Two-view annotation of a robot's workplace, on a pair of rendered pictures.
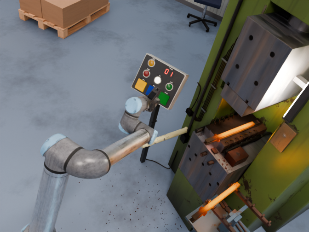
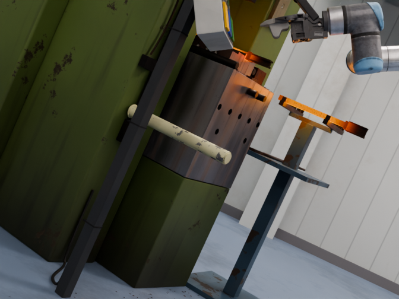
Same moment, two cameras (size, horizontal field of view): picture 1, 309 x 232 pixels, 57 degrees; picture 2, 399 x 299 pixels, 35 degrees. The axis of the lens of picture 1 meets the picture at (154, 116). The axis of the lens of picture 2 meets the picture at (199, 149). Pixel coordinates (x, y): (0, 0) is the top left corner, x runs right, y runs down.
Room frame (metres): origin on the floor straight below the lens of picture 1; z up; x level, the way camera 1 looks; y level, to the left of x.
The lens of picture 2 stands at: (2.09, 1.98, 0.74)
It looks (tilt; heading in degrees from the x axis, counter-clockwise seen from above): 4 degrees down; 253
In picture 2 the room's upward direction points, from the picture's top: 24 degrees clockwise
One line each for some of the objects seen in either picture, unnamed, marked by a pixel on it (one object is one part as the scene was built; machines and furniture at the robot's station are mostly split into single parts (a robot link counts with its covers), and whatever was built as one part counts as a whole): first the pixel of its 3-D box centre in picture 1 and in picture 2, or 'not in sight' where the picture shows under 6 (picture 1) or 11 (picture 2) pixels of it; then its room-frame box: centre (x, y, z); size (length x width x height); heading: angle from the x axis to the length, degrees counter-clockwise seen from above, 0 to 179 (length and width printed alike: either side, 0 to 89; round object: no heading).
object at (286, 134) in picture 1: (283, 137); (279, 9); (1.18, -0.73, 1.27); 0.09 x 0.02 x 0.17; 41
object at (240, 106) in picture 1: (257, 91); not in sight; (1.46, -0.58, 1.32); 0.42 x 0.20 x 0.10; 131
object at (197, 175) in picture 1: (227, 157); (180, 108); (1.43, -0.62, 0.69); 0.56 x 0.38 x 0.45; 131
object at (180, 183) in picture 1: (208, 187); (135, 206); (1.43, -0.62, 0.23); 0.56 x 0.38 x 0.47; 131
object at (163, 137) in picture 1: (165, 137); (177, 133); (1.53, -0.13, 0.62); 0.44 x 0.05 x 0.05; 131
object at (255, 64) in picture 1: (282, 63); not in sight; (1.43, -0.61, 1.56); 0.42 x 0.39 x 0.40; 131
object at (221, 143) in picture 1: (235, 130); (200, 47); (1.46, -0.58, 0.96); 0.42 x 0.20 x 0.09; 131
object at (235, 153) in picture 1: (236, 156); (248, 73); (1.23, -0.58, 0.95); 0.12 x 0.09 x 0.07; 131
